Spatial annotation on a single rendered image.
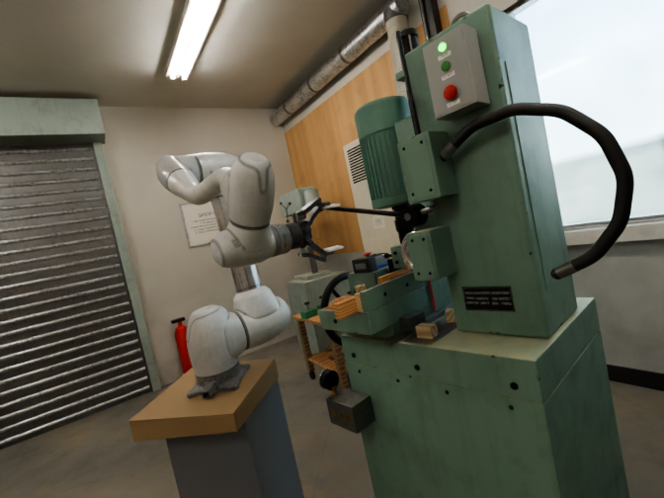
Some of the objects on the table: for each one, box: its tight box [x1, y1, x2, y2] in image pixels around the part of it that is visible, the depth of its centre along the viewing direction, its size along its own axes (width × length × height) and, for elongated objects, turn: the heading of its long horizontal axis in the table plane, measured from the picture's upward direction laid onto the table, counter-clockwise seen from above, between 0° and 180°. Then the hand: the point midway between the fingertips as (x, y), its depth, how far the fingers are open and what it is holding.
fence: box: [360, 273, 439, 312], centre depth 111 cm, size 60×2×6 cm, turn 27°
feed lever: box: [319, 204, 439, 228], centre depth 104 cm, size 5×32×36 cm
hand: (336, 226), depth 115 cm, fingers open, 13 cm apart
